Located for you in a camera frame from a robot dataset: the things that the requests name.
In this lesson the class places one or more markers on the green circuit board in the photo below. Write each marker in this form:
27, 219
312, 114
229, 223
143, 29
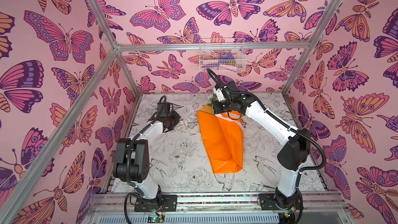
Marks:
154, 219

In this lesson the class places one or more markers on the white fake flower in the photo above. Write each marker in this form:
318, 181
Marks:
211, 100

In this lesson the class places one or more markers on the white wire basket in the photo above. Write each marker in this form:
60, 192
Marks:
229, 55

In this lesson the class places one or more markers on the white ribbon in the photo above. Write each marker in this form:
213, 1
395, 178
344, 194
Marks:
232, 117

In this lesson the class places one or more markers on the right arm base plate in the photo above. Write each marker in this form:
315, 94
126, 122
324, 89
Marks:
270, 201

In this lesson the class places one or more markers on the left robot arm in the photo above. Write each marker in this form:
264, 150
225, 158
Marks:
132, 161

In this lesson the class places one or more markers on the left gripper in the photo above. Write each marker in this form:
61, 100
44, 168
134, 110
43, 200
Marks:
176, 117

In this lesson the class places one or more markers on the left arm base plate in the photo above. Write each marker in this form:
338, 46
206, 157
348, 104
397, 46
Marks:
168, 203

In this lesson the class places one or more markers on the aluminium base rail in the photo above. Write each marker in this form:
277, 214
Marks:
326, 207

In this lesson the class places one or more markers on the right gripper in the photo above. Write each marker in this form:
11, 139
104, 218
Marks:
222, 107

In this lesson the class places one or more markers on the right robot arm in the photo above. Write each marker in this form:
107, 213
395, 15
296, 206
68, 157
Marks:
295, 142

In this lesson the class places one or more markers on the orange wrapping paper sheet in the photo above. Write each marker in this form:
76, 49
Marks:
224, 144

